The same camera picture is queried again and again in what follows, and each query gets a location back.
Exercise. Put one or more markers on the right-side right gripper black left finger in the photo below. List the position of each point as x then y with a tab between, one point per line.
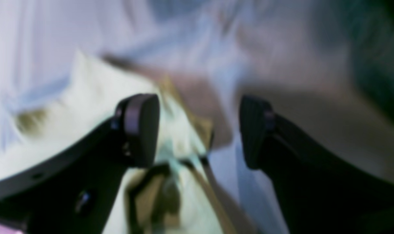
74	191

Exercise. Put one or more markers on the right-side right gripper right finger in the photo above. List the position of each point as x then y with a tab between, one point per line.
317	192

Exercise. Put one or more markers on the light green T-shirt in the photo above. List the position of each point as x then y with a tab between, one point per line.
178	194

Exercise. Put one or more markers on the sage green table cloth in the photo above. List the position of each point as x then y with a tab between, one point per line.
298	54

